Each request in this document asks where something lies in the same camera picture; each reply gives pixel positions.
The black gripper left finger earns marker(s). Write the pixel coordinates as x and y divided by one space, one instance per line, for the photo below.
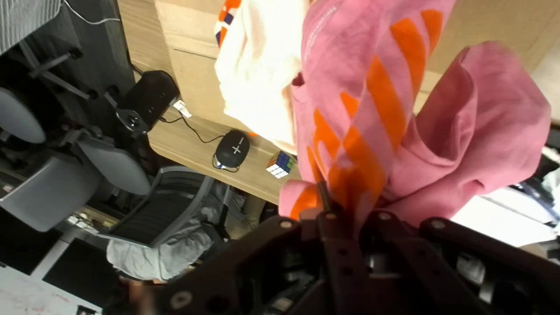
280 263

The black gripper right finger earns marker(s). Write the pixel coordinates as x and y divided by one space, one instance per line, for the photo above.
420 273

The pink t-shirt orange print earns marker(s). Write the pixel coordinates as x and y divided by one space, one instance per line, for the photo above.
465 133

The peach t-shirt colourful print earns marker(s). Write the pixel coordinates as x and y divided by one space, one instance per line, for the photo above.
262 76

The brown cardboard box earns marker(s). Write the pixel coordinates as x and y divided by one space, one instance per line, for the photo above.
495 28

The colourful puzzle cube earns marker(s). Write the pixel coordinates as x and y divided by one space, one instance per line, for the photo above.
280 165

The white paper sheets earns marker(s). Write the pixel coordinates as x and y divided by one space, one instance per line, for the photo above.
500 216

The person in gray shirt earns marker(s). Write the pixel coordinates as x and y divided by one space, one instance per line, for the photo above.
168 256

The black computer mouse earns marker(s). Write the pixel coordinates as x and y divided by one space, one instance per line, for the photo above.
231 149

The black mesh office chair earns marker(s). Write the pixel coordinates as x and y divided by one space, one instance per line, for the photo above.
157 203

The gray office chair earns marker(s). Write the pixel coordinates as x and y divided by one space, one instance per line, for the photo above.
17 116
45 193

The black camera device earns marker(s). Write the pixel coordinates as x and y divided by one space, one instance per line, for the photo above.
145 98

